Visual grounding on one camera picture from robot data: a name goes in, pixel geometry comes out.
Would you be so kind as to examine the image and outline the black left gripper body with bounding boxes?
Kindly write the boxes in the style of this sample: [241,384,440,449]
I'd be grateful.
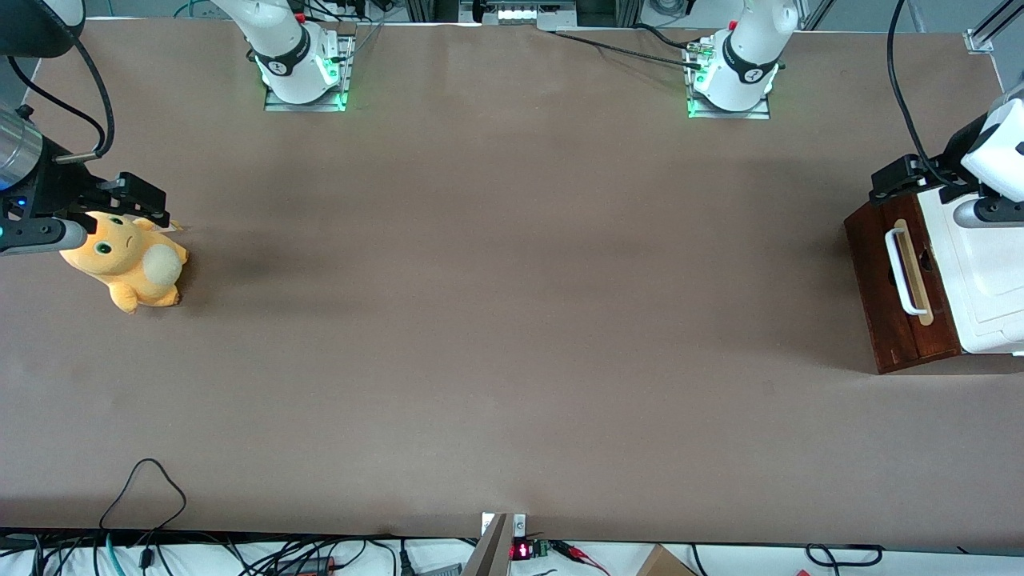
[920,114,989,205]

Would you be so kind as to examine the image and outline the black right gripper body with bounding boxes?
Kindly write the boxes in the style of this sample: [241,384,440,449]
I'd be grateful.
[28,142,121,221]

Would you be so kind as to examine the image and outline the dark wooden drawer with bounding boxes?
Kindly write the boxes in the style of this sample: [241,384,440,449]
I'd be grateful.
[846,194,961,374]

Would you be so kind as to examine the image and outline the white drawer handle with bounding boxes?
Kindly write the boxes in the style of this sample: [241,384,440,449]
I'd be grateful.
[886,228,929,317]

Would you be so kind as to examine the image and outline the orange plush toy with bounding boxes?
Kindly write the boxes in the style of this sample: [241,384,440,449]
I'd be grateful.
[58,210,190,314]

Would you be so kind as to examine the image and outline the white cabinet with wooden base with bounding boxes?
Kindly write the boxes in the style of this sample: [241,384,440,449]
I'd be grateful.
[844,188,1024,375]

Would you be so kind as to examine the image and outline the white power strip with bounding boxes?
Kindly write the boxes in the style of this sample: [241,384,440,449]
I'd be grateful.
[478,0,578,31]

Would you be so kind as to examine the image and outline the brown cardboard piece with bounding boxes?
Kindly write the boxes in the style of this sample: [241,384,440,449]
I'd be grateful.
[636,544,698,576]

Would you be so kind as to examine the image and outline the red clip leads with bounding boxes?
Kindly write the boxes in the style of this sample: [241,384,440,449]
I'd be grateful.
[552,542,610,574]

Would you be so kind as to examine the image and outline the grey metal bar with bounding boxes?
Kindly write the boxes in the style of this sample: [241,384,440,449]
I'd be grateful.
[462,513,513,576]

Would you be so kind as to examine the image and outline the white mounting plate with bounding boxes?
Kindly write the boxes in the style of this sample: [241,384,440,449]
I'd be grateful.
[480,513,529,538]

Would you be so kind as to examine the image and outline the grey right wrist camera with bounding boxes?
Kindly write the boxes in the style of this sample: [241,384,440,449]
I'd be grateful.
[0,218,89,257]

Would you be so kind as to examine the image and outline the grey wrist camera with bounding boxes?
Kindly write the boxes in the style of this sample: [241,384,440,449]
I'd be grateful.
[0,218,89,257]
[954,194,1024,229]

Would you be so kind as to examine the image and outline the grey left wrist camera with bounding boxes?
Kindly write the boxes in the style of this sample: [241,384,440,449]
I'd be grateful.
[954,194,1024,229]

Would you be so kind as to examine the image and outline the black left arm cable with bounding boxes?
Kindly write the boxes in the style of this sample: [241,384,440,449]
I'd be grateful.
[886,0,957,189]

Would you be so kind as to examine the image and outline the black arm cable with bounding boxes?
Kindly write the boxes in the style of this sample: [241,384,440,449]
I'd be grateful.
[886,0,957,189]
[70,36,117,161]
[6,56,109,145]

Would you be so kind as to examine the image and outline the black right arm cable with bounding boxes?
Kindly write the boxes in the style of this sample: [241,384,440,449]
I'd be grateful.
[6,56,109,145]
[70,36,117,161]

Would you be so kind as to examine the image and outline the light wooden handle backplate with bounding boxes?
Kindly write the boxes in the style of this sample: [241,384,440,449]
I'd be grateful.
[894,218,934,326]

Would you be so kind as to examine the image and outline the aluminium frame post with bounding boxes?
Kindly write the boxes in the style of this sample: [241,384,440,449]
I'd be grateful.
[964,0,1024,55]

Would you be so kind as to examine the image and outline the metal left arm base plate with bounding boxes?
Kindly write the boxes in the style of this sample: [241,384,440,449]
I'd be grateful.
[686,36,771,121]

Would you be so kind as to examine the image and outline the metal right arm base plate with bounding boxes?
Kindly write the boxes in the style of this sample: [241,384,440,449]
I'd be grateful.
[264,32,355,113]

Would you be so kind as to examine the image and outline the black looped cable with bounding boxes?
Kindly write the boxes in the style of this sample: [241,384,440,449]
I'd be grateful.
[100,458,187,533]

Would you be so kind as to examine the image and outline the short black table cable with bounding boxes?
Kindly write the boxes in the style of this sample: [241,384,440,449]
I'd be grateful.
[636,22,690,52]

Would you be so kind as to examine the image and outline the long black table cable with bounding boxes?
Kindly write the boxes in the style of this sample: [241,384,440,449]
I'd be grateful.
[552,30,705,70]

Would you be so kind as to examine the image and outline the black oval cable loop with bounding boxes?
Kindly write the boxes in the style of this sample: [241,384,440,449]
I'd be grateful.
[804,544,885,569]

